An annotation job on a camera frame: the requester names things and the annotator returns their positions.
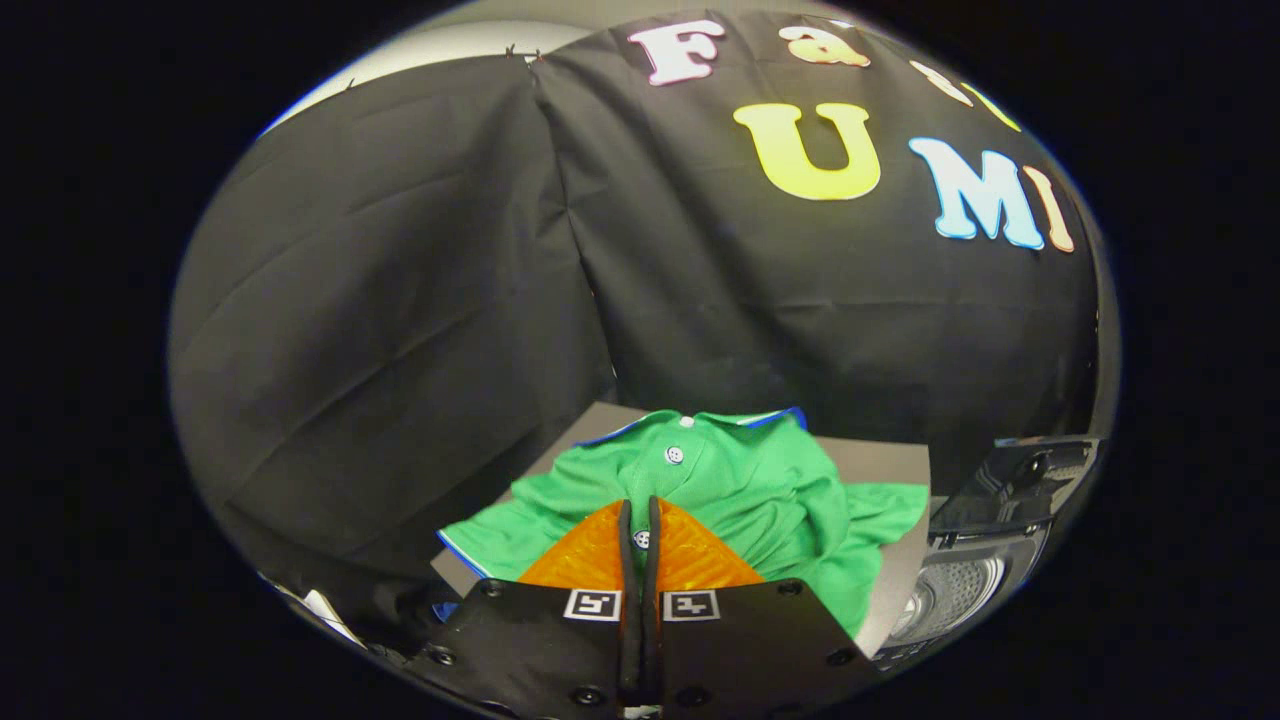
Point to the green polo shirt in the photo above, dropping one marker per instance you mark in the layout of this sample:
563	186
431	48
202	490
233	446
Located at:
770	500

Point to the dark washing machine lid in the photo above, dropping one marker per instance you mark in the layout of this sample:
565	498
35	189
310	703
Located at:
1020	485

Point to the grey washing machine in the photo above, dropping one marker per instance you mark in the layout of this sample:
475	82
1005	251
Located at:
950	595

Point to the black backdrop cloth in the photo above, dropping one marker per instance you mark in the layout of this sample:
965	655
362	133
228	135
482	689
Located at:
420	300

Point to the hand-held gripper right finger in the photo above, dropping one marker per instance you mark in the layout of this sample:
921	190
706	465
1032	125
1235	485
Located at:
750	650

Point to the grey cabinet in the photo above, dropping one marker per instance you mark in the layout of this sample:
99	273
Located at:
880	465

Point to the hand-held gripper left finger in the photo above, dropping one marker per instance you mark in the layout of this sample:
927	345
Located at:
540	650

